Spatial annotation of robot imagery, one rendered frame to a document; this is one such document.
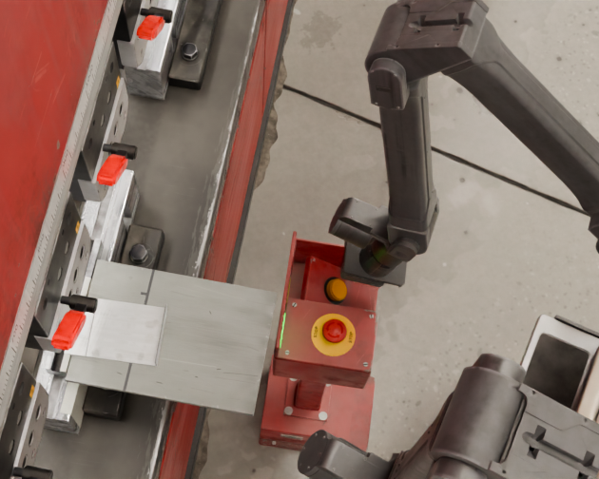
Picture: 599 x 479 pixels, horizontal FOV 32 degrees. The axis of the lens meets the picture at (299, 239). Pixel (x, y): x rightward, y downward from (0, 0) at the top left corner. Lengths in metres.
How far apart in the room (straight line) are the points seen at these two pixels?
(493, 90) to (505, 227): 1.52
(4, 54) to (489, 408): 0.49
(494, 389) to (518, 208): 1.90
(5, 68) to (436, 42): 0.46
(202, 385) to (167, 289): 0.15
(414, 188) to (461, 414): 0.60
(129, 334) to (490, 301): 1.31
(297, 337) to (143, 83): 0.48
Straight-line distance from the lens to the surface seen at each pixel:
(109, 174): 1.24
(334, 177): 2.68
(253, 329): 1.49
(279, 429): 2.35
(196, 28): 1.81
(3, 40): 0.91
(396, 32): 1.19
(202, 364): 1.48
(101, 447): 1.59
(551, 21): 3.02
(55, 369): 1.51
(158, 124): 1.76
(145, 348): 1.49
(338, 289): 1.80
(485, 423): 0.84
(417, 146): 1.32
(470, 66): 1.16
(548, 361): 1.50
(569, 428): 0.87
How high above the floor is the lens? 2.43
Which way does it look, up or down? 68 degrees down
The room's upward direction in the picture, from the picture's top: 8 degrees clockwise
